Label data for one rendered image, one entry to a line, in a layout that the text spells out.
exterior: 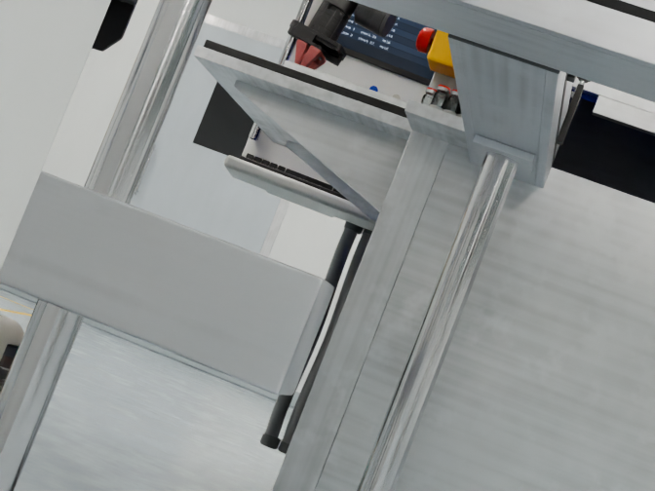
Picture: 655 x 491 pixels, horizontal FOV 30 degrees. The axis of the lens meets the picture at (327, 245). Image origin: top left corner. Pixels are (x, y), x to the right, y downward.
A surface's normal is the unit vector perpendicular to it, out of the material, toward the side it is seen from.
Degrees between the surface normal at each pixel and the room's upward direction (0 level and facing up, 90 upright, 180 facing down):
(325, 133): 90
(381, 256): 90
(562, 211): 90
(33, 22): 90
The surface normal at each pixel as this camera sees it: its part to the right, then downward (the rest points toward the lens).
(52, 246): -0.15, -0.13
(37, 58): 0.92, 0.35
